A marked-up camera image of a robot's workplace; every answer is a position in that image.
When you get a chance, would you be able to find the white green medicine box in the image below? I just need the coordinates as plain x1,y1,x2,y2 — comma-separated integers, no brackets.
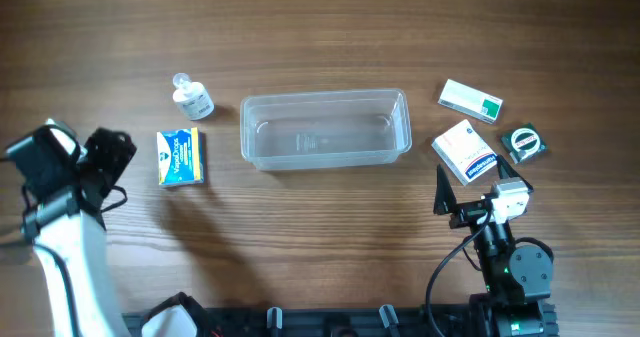
438,79,503,124

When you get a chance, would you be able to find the blue yellow VapoDrops box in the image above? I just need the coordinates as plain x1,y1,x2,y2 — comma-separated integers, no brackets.
156,127,204,186

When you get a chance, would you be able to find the white Hansaplast plaster box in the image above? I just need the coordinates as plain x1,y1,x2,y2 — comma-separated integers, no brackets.
432,119,497,186

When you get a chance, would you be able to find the dark green tape packet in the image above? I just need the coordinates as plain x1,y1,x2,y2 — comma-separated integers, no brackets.
501,123,548,164

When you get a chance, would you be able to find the small white plastic bottle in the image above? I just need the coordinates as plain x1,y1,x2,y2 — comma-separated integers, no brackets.
172,73,215,121

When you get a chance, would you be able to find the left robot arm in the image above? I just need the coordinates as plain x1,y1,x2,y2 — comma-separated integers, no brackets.
6,123,136,336

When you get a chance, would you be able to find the clear plastic container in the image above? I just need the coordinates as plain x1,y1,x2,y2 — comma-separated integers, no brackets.
240,89,412,171

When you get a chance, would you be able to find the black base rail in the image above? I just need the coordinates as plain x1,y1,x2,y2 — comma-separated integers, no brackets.
122,302,559,337

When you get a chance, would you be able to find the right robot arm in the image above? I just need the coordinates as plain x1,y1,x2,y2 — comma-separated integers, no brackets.
424,155,555,336

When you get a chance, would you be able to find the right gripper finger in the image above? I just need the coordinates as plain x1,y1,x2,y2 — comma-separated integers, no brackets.
433,164,457,215
496,155,533,193

